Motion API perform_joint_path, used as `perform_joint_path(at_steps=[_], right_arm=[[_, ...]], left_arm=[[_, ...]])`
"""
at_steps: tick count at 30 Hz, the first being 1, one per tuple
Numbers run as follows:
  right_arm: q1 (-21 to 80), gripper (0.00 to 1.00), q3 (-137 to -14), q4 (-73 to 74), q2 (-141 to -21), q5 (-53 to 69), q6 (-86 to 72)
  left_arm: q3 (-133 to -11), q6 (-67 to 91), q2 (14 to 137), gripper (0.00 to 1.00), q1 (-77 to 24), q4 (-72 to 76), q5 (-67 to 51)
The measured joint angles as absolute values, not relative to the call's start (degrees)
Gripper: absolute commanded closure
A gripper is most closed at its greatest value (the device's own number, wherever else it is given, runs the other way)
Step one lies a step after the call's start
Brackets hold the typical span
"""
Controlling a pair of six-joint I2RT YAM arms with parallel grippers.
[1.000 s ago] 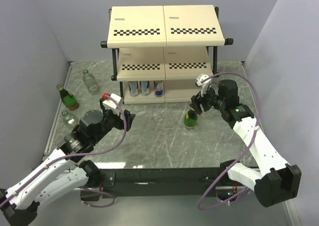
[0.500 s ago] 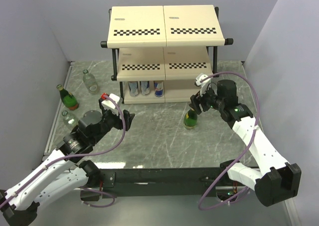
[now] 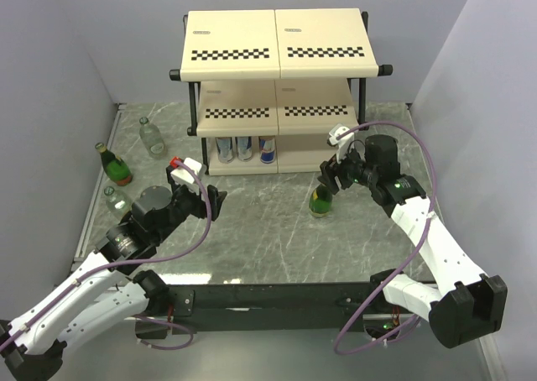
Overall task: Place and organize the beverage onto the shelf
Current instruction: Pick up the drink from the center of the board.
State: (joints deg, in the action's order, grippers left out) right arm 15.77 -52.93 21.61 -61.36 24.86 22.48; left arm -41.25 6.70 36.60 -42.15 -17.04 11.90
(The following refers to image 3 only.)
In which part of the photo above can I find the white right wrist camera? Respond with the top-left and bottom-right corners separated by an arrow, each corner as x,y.
327,123 -> 354,163

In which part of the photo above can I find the beige three-tier shelf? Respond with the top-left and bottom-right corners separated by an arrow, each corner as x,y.
169,8 -> 393,175

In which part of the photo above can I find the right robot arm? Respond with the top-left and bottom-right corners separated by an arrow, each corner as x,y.
320,126 -> 508,348

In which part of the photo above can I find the clear glass bottle rear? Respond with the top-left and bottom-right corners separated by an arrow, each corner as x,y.
139,117 -> 167,159

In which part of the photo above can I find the silver energy drink can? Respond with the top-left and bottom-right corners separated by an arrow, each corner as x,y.
235,137 -> 253,162

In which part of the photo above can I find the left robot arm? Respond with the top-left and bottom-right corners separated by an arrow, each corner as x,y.
1,184 -> 227,380

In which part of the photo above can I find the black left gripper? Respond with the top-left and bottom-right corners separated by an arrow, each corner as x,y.
153,166 -> 227,243

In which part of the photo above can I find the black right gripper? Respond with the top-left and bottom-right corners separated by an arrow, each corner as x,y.
316,144 -> 377,196

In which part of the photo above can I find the blue energy drink can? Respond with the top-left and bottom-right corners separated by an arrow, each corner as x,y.
258,136 -> 276,164

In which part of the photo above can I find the clear glass bottle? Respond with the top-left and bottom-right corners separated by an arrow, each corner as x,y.
103,186 -> 133,220
139,117 -> 167,159

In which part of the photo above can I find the green bottle left side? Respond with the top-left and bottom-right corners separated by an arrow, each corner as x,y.
95,142 -> 133,186

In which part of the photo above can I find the clear glass bottle front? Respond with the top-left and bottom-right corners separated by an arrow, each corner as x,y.
103,186 -> 133,220

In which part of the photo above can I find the aluminium frame rail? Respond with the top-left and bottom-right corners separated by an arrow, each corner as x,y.
41,284 -> 487,327

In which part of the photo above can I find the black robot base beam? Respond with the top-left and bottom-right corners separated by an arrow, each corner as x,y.
143,282 -> 373,332

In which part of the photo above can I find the green Perrier bottle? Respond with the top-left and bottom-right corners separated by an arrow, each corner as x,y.
309,184 -> 333,217

